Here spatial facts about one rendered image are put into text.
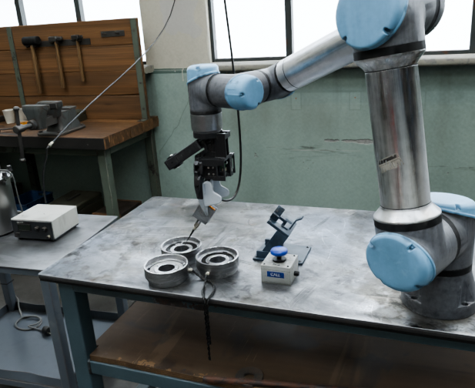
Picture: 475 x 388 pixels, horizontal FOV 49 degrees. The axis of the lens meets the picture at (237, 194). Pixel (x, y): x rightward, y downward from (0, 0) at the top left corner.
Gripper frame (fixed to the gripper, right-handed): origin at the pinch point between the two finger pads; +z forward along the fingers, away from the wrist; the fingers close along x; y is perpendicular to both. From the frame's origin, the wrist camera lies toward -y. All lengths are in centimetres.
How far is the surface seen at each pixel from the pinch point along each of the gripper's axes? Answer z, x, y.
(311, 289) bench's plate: 13.2, -11.4, 29.1
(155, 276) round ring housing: 9.8, -19.6, -5.4
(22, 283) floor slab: 93, 93, -165
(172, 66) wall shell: -21, 156, -86
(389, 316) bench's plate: 13, -18, 46
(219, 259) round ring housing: 11.3, -5.5, 4.6
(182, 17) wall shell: -47, 156, -77
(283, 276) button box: 11.0, -10.9, 22.7
